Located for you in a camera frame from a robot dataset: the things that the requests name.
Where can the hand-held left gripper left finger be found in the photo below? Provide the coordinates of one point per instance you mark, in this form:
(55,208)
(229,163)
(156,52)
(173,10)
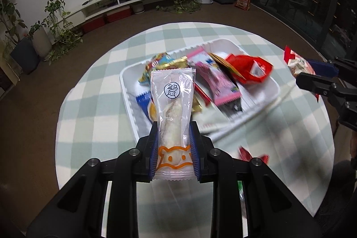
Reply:
(152,165)

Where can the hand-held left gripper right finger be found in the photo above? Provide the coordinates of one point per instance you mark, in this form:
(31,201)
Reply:
(196,168)

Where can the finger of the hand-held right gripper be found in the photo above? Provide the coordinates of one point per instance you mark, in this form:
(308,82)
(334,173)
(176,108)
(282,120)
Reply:
(309,81)
(323,67)

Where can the red white snack packet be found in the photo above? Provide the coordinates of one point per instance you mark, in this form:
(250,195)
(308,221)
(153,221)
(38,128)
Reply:
(298,63)

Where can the clear bread packet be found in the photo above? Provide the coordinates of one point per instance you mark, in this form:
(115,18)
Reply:
(173,115)

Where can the white plastic tray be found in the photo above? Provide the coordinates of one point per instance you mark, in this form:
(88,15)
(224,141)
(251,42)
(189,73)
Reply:
(251,95)

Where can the black snack packet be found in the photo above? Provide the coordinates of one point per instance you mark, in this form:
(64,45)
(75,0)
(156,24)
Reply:
(233,107)

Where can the small red snack packet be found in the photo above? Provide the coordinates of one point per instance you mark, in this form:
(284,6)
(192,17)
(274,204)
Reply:
(251,155)
(203,95)

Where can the pink snack packet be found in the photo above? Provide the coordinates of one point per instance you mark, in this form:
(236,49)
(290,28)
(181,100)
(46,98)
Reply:
(220,84)

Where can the orange snack packet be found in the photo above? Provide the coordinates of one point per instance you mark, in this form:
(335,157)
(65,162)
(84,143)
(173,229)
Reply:
(221,61)

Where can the light blue snack packet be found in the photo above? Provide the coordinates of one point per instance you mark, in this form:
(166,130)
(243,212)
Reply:
(152,65)

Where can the green snack packet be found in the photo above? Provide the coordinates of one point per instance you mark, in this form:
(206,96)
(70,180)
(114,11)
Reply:
(240,190)

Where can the dark blue yellow snack packet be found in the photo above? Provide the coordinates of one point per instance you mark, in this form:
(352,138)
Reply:
(143,101)

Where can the large red snack packet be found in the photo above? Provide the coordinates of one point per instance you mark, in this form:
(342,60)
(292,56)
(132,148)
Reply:
(245,68)

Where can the checked tablecloth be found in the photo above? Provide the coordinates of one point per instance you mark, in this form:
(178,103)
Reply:
(97,87)

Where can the red paper bag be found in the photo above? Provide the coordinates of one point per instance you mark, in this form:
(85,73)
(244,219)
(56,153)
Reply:
(242,1)

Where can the red storage box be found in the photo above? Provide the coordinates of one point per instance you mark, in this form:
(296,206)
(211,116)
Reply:
(118,15)
(93,24)

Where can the small white pot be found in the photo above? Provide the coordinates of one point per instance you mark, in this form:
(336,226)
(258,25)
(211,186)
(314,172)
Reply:
(137,7)

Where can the small leafy plant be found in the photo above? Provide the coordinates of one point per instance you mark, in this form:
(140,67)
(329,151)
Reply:
(60,31)

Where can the grey round planter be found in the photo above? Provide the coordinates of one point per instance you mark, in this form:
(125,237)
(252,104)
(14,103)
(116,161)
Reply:
(41,42)

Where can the dark round planter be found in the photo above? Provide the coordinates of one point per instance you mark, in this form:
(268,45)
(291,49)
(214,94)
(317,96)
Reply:
(25,56)

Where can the wooden shelf cabinet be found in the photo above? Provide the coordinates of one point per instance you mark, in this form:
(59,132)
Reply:
(5,79)

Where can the tall leafy tree plant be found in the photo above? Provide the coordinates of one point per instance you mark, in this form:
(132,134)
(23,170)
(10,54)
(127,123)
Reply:
(8,12)

